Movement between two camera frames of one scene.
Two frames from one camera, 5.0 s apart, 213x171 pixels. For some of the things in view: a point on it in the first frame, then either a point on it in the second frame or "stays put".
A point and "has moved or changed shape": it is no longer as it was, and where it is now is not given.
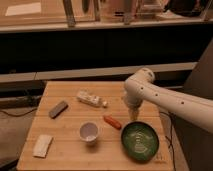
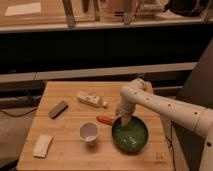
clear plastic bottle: [86, 96] stays put
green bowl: [139, 141] has moved or changed shape
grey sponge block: [58, 109] stays put
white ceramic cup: [88, 132] stays put
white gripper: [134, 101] to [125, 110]
